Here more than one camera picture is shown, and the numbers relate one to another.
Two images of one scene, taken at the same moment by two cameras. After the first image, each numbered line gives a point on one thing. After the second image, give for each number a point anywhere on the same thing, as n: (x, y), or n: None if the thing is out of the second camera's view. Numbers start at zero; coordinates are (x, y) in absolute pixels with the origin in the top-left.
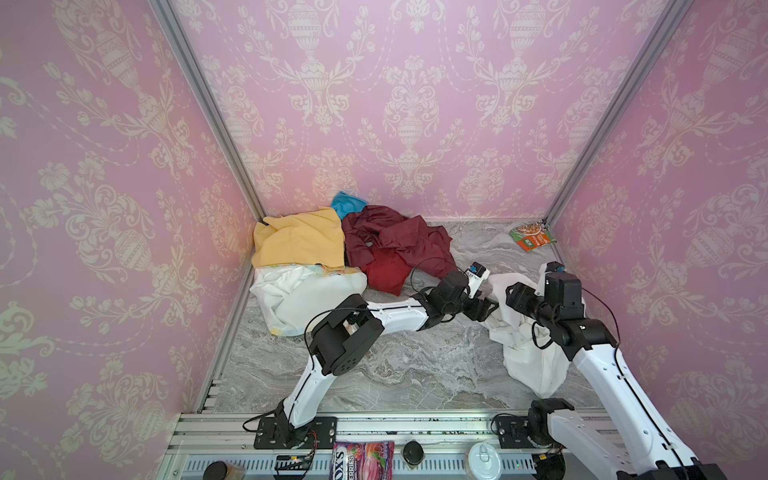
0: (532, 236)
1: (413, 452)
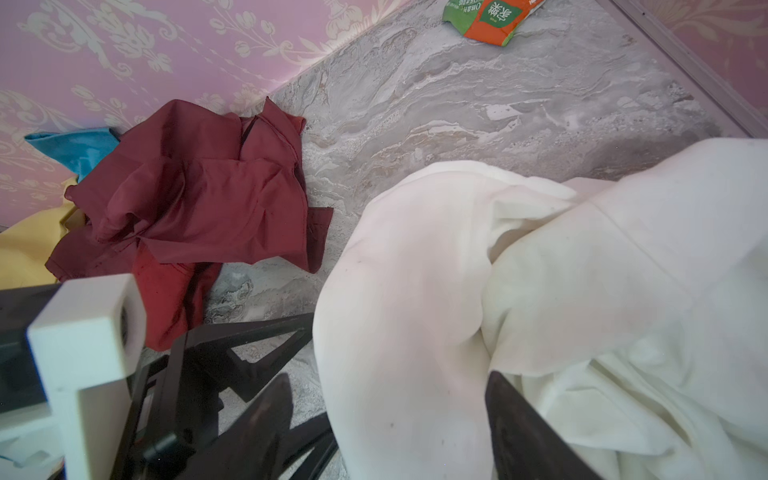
0: (490, 21)
1: None
